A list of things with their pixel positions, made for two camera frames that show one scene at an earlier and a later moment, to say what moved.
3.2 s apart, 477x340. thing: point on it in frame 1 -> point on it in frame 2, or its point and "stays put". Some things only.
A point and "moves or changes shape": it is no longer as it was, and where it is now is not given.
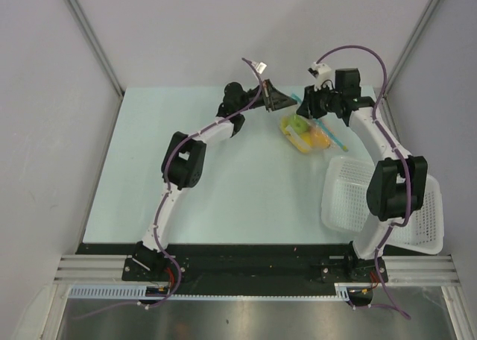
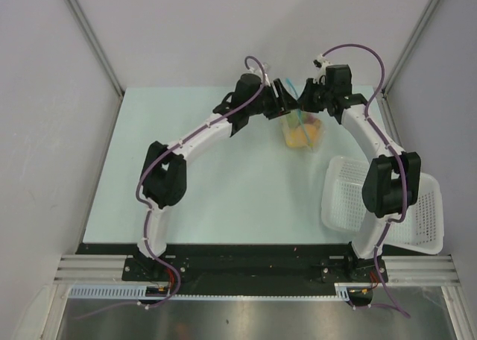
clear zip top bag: [308, 135] moves or changes shape
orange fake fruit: [318, 139] -> [317, 124]
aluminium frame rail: [408, 270] stays put
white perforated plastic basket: [346, 209] stays put
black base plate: [241, 264] stays put
